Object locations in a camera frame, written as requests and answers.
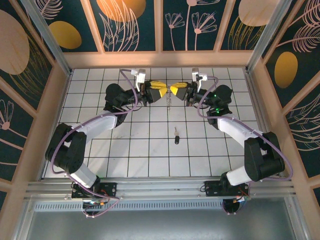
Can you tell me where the silver keyring with chain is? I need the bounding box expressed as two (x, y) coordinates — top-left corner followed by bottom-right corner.
(165, 88), (174, 111)

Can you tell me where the key with black head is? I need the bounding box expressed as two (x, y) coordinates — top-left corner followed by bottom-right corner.
(173, 126), (181, 146)

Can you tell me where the grey metal sheet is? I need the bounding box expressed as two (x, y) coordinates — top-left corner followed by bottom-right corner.
(14, 197), (308, 240)

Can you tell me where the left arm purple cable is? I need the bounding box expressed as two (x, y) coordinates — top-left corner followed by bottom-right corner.
(49, 68), (139, 218)

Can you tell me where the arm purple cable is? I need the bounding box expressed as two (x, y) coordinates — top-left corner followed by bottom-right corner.
(196, 74), (294, 201)
(49, 68), (139, 218)

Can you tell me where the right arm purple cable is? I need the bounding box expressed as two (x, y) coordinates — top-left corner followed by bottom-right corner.
(196, 74), (294, 201)

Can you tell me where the aluminium side rail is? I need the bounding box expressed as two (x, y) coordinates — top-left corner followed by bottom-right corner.
(243, 68), (280, 180)

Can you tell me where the aluminium corner post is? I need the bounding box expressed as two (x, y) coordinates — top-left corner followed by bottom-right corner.
(19, 0), (74, 77)
(246, 0), (294, 73)

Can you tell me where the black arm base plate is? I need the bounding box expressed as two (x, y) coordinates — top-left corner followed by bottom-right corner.
(71, 181), (118, 200)
(203, 179), (248, 198)

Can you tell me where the aluminium mounting rail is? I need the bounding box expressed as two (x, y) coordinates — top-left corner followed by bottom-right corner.
(23, 174), (297, 202)

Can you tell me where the small circuit board with wires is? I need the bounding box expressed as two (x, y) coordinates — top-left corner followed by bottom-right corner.
(82, 199), (111, 209)
(234, 193), (251, 203)

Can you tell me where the perforated grey cable duct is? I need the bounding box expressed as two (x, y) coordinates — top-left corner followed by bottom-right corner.
(33, 200), (226, 213)

